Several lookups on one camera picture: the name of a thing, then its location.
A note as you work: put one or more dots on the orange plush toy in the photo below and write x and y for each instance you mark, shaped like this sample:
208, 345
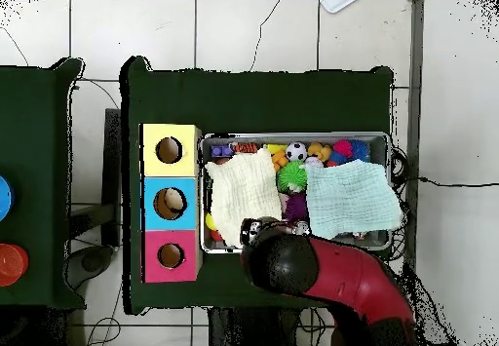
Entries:
319, 152

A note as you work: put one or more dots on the mint waffle cloth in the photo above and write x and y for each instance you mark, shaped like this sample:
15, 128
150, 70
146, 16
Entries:
351, 198

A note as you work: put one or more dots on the grey metal rail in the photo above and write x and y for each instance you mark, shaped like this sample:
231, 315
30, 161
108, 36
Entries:
416, 49

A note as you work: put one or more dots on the green covered side table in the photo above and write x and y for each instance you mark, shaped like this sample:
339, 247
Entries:
35, 127

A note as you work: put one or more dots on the green spiky ball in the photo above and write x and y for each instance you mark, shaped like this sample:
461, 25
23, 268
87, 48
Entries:
291, 175

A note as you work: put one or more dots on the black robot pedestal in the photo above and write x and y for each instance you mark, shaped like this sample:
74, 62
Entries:
253, 330

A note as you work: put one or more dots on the white flat object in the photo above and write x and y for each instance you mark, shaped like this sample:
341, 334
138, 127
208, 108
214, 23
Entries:
337, 3

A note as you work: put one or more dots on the tiger striped plush toy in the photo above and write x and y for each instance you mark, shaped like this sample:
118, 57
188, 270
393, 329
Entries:
245, 148

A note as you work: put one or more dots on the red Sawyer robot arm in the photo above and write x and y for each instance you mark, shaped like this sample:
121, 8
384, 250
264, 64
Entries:
351, 276

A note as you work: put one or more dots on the small soccer ball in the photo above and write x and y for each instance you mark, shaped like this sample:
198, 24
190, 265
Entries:
296, 152

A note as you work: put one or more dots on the purple spiky ball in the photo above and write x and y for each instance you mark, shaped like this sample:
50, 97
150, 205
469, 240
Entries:
296, 207

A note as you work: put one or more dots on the blue spiky ball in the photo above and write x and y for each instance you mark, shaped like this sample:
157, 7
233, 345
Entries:
360, 149

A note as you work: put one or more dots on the red cup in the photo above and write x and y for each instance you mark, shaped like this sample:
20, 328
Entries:
11, 264

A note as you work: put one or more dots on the dark green table cloth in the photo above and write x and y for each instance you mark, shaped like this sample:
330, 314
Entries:
253, 100

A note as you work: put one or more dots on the blue cup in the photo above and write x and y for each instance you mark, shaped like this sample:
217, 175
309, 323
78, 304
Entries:
4, 198

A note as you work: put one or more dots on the cream waffle cloth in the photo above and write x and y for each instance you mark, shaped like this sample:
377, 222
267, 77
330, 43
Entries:
241, 190

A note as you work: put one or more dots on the yellow ball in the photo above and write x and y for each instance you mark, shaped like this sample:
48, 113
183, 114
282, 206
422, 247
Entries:
210, 222

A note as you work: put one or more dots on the wooden box with three holes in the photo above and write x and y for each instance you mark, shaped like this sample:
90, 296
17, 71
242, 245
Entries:
187, 205

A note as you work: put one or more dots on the pink spiky ball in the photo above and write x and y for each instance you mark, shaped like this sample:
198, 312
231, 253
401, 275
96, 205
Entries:
343, 148

